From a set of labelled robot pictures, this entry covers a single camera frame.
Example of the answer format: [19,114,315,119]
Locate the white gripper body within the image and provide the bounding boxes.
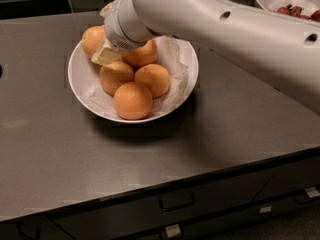
[104,0,157,50]

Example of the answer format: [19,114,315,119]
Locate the white bowl with oranges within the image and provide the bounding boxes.
[67,33,200,124]

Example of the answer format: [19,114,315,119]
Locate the orange front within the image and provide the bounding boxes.
[113,82,153,120]

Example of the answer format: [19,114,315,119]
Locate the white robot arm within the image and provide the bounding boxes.
[101,0,320,114]

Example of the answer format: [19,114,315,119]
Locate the dark drawer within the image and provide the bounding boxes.
[252,155,320,203]
[57,169,274,240]

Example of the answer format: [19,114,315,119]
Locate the white paper liner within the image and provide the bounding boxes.
[84,37,198,121]

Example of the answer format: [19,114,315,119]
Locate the orange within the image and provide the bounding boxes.
[113,82,153,120]
[134,64,170,98]
[100,61,134,95]
[81,26,105,58]
[122,40,158,68]

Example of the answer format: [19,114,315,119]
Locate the red strawberries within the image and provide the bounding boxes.
[277,4,320,22]

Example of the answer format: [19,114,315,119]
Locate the black drawer handle middle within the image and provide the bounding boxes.
[159,190,195,212]

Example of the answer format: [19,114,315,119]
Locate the white label tag right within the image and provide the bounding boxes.
[305,187,320,199]

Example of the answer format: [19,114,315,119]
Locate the dark drawer front right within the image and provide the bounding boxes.
[252,155,320,203]

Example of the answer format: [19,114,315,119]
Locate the white bowl with strawberries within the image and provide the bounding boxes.
[253,0,320,17]

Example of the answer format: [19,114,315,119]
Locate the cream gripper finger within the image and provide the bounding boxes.
[91,37,122,65]
[100,2,112,18]

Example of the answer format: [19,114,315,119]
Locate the white label tag lower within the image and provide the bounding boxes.
[165,224,182,238]

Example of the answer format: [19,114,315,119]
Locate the white label tag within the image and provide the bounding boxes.
[165,224,182,238]
[305,187,320,199]

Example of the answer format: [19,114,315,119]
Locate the dark drawer front middle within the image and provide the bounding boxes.
[57,169,274,240]

